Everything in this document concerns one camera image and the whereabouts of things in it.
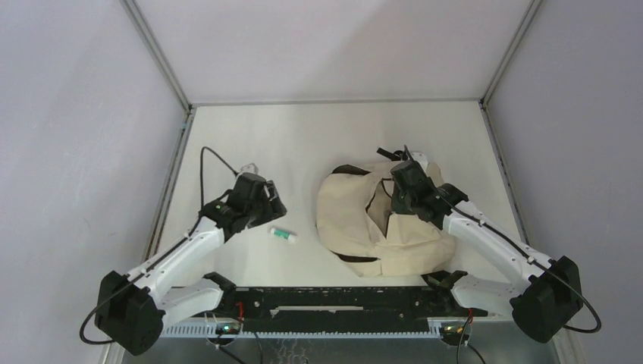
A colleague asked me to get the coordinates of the beige canvas backpack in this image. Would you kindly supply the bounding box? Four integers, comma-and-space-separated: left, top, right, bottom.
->
315, 149, 456, 278

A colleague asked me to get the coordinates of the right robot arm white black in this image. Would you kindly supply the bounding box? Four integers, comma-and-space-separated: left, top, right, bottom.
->
391, 158, 586, 344

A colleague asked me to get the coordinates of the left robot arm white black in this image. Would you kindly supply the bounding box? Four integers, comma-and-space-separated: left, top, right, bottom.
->
89, 171, 287, 356

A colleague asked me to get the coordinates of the green white glue stick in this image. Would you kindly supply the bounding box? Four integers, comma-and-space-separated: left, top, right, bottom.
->
270, 227, 297, 243

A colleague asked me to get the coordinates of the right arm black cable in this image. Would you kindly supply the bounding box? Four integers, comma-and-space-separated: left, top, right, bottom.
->
401, 144, 603, 336

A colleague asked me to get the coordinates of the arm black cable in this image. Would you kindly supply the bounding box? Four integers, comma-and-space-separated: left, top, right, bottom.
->
401, 144, 603, 336
78, 146, 242, 347

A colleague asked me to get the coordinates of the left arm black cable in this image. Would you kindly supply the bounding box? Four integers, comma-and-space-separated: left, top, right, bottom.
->
78, 146, 242, 347

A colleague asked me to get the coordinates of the black mounting base rail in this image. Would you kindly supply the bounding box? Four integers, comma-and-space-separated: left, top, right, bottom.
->
200, 286, 489, 332

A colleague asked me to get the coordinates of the white slotted cable duct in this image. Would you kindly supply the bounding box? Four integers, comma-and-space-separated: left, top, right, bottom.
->
160, 320, 444, 339

